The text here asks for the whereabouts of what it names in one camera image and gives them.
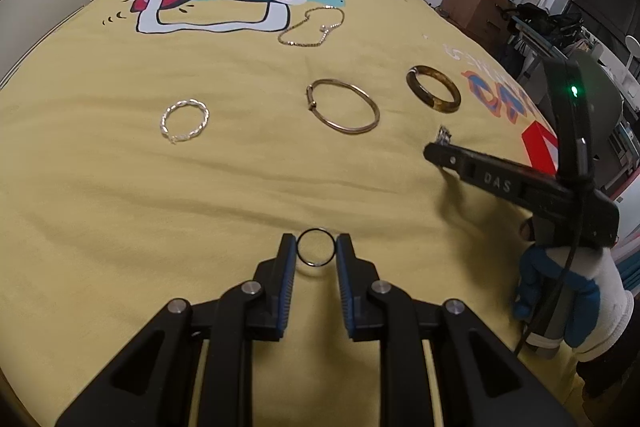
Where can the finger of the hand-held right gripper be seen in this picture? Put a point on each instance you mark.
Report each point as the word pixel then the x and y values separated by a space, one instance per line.
pixel 480 174

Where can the amber tortoise bangle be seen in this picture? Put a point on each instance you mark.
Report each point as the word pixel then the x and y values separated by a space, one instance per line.
pixel 440 107

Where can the wooden nightstand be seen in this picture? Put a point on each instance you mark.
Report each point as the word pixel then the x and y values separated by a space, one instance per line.
pixel 475 7

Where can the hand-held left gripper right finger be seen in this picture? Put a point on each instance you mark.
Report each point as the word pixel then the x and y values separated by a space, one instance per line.
pixel 345 279

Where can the white desk lamp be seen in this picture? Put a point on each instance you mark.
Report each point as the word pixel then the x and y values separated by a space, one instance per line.
pixel 634 49

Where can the thin gold bangle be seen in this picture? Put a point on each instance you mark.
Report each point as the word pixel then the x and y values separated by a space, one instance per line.
pixel 345 131

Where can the small sparkly silver jewelry piece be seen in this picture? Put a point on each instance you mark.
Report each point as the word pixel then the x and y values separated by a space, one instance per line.
pixel 443 136

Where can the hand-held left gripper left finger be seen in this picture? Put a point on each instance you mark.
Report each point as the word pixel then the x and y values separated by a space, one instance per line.
pixel 286 279

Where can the white desk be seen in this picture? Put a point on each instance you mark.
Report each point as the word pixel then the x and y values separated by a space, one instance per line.
pixel 535 52

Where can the yellow printed blanket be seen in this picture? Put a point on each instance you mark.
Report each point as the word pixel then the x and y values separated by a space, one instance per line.
pixel 150 207

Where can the black bag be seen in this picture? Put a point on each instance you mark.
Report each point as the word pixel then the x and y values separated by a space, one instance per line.
pixel 545 19

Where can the person's right hand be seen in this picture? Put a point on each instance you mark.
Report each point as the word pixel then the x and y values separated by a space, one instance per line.
pixel 607 292

